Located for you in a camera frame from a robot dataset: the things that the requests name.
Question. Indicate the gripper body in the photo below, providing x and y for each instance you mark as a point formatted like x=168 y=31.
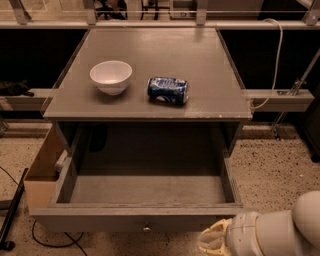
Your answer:
x=242 y=233

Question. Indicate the grey top drawer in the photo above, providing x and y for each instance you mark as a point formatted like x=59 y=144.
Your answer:
x=144 y=179

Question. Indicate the black object on rail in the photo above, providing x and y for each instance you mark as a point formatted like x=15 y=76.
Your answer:
x=15 y=88

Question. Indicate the black stand bar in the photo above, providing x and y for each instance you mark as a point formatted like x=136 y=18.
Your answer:
x=11 y=207

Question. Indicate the white bowl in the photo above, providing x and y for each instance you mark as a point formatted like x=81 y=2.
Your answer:
x=111 y=77

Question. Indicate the metal frame rail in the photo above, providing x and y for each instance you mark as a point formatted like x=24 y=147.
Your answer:
x=279 y=100

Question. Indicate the grey drawer cabinet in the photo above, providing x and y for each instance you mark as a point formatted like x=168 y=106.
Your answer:
x=196 y=55

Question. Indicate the blue crushed soda can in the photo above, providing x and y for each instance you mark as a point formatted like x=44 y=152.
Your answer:
x=169 y=90

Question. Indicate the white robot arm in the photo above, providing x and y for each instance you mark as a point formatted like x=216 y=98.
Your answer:
x=293 y=232

